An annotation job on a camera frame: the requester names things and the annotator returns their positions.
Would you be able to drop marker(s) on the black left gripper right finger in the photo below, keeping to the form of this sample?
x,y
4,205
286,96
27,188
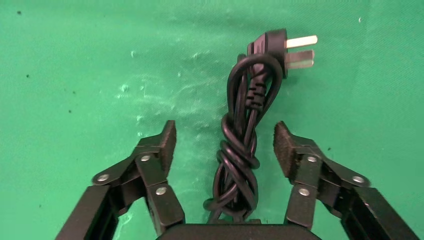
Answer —
x,y
308,172

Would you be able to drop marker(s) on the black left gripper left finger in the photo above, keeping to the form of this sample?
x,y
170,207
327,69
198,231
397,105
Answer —
x,y
152,169

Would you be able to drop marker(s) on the green table cloth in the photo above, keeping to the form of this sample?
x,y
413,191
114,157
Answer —
x,y
82,66

